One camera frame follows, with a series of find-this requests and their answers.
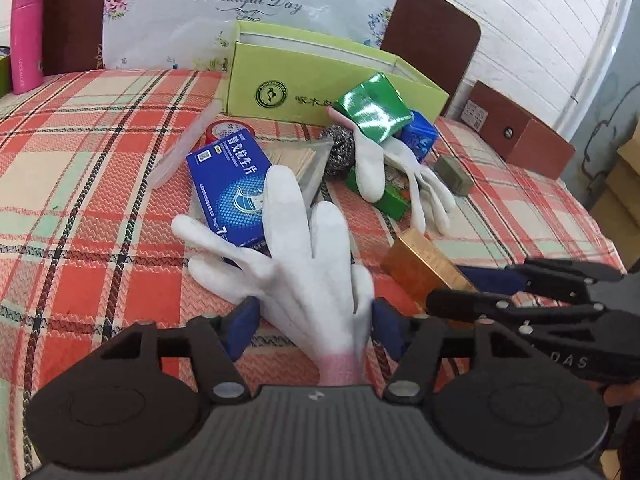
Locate lime green cardboard box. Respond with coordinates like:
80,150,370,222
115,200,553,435
225,20,450,128

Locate steel wool scrubber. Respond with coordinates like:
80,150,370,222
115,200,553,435
320,125,357,177

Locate floral plastic bag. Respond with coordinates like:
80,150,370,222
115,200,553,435
102,0,403,71

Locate olive green block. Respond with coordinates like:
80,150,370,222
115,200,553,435
434,154,475,196

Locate brown cardboard box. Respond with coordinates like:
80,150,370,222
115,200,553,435
459,80,576,181

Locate shiny green box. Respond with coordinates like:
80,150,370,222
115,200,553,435
332,72,416,143

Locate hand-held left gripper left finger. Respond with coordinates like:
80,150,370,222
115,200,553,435
101,296,261,404

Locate pink thermos bottle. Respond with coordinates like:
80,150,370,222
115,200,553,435
11,0,46,95

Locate gold box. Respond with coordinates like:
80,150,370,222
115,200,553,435
381,228,478,316

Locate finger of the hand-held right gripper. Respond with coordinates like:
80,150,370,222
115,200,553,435
457,258,623,303
426,288,607,336

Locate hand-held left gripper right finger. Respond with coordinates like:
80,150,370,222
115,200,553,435
372,297,531,403

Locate stacked cardboard cartons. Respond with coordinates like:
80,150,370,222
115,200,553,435
590,120,640,261

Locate red tape roll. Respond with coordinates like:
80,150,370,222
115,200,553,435
205,120,256,146

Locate clear bag of toothpicks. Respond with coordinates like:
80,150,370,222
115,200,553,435
265,140,333,206

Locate white work glove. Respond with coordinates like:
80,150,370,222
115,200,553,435
327,110,457,235
171,164,376,387

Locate plaid tablecloth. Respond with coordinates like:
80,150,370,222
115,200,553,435
0,67,628,480

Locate small blue box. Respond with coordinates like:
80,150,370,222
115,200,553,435
400,110,440,163

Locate small green box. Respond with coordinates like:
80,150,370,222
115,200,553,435
347,167,412,221

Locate green storage box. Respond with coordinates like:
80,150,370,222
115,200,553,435
0,45,13,98

